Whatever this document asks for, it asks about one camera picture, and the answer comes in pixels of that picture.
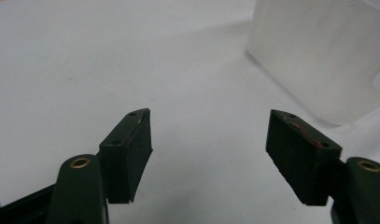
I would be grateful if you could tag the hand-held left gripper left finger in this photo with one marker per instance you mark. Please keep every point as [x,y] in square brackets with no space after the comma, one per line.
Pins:
[122,161]

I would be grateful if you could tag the translucent white plastic container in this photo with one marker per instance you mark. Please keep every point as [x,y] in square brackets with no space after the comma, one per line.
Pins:
[321,53]

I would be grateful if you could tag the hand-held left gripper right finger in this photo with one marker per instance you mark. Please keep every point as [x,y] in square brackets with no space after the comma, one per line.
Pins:
[306,161]

